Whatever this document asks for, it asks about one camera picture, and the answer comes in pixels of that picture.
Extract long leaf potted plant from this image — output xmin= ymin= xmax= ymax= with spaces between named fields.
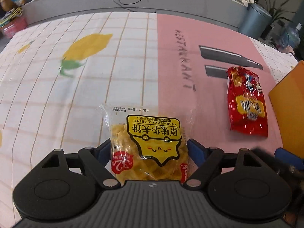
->
xmin=259 ymin=0 xmax=297 ymax=29

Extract yellow snack packet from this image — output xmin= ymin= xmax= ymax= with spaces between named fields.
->
xmin=96 ymin=103 xmax=197 ymax=183

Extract clear water bottle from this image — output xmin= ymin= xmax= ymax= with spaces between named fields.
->
xmin=281 ymin=24 xmax=302 ymax=49

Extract red snack packet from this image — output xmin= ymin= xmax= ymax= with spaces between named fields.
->
xmin=226 ymin=66 xmax=269 ymax=138

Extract orange box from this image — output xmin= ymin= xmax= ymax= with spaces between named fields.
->
xmin=268 ymin=60 xmax=304 ymax=159

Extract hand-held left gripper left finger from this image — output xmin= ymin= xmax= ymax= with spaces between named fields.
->
xmin=31 ymin=141 xmax=121 ymax=188

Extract pink red box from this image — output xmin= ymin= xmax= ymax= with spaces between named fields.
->
xmin=0 ymin=17 xmax=28 ymax=38

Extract pink place mat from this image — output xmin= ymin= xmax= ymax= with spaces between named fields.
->
xmin=152 ymin=13 xmax=289 ymax=183

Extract colourful packets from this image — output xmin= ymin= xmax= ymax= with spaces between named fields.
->
xmin=0 ymin=7 xmax=24 ymax=26

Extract lemon print tablecloth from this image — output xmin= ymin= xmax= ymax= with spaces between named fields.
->
xmin=0 ymin=11 xmax=304 ymax=222

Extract grey blue trash bin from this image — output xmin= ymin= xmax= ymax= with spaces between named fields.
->
xmin=239 ymin=3 xmax=272 ymax=38

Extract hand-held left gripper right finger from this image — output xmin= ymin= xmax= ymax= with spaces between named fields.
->
xmin=184 ymin=138 xmax=273 ymax=188

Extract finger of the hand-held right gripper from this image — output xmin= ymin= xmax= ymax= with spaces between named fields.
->
xmin=275 ymin=147 xmax=304 ymax=172

